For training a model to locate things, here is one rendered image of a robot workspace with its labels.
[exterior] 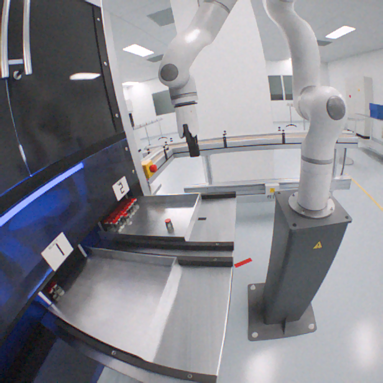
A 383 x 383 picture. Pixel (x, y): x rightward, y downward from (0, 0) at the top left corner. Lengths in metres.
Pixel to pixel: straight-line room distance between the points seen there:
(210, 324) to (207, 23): 0.73
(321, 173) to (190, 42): 0.53
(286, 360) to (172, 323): 0.99
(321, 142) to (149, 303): 0.63
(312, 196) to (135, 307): 0.62
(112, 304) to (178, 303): 0.17
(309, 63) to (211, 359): 0.74
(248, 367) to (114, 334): 0.95
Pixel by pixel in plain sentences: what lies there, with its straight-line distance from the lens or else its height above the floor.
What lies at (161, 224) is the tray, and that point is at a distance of 0.66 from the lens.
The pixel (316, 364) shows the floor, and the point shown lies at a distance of 1.35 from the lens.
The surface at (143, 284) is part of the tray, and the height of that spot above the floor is 0.88.
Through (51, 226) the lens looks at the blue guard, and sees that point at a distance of 0.50.
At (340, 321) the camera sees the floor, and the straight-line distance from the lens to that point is 1.49.
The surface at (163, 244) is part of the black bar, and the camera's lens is 0.55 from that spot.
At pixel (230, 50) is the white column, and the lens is 2.08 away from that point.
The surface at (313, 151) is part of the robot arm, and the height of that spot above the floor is 1.08.
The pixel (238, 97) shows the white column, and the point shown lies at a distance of 2.01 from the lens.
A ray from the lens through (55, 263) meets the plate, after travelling 0.51.
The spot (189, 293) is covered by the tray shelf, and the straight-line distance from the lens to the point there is 0.44.
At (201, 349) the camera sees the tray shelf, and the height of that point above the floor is 0.88.
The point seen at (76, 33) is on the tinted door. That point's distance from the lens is 0.75.
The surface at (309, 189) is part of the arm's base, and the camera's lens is 0.66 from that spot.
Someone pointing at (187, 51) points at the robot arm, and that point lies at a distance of 0.49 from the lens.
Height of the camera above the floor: 1.25
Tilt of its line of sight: 27 degrees down
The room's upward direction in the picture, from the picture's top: 12 degrees counter-clockwise
